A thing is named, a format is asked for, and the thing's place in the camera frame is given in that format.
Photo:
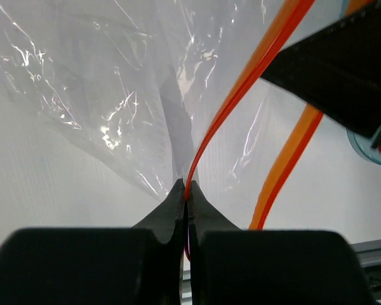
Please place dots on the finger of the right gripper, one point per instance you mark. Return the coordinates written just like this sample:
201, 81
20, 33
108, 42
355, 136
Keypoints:
337, 70

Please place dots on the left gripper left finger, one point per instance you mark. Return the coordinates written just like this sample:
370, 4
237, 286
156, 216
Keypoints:
142, 264

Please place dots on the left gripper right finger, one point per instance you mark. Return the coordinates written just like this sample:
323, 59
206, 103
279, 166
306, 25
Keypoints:
232, 266

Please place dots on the clear orange zip top bag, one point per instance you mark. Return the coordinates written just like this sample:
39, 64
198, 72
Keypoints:
103, 105

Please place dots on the teal plastic bin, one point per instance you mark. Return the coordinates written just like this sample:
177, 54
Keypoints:
362, 147

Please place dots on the aluminium mounting rail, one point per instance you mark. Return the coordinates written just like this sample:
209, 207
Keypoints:
369, 254

